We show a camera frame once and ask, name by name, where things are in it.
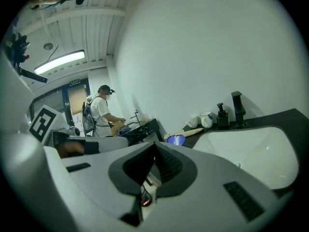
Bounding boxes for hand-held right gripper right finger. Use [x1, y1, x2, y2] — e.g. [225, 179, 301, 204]
[141, 141, 294, 232]

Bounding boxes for person's left hand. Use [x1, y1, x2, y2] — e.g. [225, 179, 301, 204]
[57, 141, 85, 159]

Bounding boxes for beige flat object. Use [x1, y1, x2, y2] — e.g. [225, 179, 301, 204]
[164, 127, 204, 139]

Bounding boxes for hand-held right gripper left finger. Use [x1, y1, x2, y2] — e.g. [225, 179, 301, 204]
[0, 131, 155, 232]

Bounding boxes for white cup with blue print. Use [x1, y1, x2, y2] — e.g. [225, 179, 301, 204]
[199, 111, 214, 129]

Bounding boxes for black rig with red knob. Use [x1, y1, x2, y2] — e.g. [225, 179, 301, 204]
[6, 32, 48, 84]

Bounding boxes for black faucet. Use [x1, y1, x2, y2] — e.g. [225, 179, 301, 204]
[230, 90, 247, 128]

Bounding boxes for black soap dispenser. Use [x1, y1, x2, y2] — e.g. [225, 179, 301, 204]
[216, 102, 230, 129]

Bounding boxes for black framed door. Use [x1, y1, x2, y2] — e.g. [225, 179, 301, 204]
[62, 83, 92, 137]

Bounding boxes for plain white cup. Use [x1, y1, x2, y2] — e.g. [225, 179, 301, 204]
[185, 116, 199, 128]

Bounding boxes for long ceiling light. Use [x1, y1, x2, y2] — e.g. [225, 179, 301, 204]
[33, 49, 85, 75]

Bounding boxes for white sink basin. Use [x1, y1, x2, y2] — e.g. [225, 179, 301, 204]
[192, 126, 300, 190]

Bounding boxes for black marbled counter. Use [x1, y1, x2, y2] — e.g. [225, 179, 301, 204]
[117, 118, 165, 146]

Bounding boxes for black countertop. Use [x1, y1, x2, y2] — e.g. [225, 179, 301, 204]
[181, 108, 309, 198]

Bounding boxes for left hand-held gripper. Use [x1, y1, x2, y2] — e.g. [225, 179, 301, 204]
[28, 105, 129, 154]

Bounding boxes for blue heart-shaped object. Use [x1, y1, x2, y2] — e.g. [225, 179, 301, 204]
[167, 134, 185, 147]

